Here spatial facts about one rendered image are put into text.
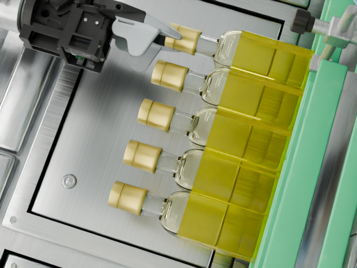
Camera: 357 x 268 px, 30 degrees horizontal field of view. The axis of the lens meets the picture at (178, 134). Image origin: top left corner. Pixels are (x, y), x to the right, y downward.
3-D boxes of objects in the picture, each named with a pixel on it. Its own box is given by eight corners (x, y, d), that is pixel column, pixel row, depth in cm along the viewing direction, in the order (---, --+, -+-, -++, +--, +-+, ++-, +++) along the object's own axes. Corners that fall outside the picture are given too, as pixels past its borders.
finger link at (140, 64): (168, 85, 95) (107, 64, 94) (180, 49, 97) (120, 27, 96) (171, 79, 92) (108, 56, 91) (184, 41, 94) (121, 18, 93)
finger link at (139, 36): (170, 69, 88) (107, 54, 91) (184, 30, 90) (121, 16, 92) (167, 60, 86) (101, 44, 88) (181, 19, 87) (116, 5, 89)
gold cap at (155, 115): (176, 111, 91) (145, 102, 91) (176, 103, 87) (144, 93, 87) (168, 135, 90) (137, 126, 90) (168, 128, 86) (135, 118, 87)
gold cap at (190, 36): (201, 37, 94) (171, 28, 94) (202, 26, 90) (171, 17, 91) (194, 59, 93) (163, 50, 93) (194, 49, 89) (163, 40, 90)
